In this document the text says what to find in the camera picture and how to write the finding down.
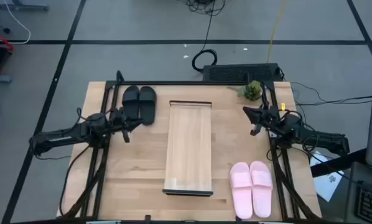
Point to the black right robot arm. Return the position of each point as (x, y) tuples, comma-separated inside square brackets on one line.
[(326, 140)]

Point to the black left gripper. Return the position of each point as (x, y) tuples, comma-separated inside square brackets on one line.
[(120, 121)]

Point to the black aluminium rig frame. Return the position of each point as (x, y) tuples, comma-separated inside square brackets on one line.
[(204, 83)]

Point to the black table beam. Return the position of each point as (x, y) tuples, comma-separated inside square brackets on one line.
[(338, 163)]

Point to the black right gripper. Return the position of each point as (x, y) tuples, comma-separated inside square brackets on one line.
[(268, 118)]

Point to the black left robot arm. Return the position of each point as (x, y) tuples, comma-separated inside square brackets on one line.
[(61, 138)]

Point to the white printed paper sheet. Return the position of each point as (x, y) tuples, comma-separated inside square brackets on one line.
[(327, 186)]

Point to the pink rubber slide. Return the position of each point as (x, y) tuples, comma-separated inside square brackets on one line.
[(261, 193), (241, 193)]

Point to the black rubber slide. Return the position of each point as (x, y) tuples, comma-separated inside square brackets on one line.
[(130, 99), (147, 105)]

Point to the black caster wheel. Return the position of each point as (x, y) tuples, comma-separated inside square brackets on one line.
[(7, 30)]

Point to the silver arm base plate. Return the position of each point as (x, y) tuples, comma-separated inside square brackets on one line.
[(272, 134)]

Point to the grey desk foot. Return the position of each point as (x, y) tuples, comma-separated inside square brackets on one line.
[(21, 6)]

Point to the small green potted plant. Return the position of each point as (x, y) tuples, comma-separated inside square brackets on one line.
[(252, 91)]

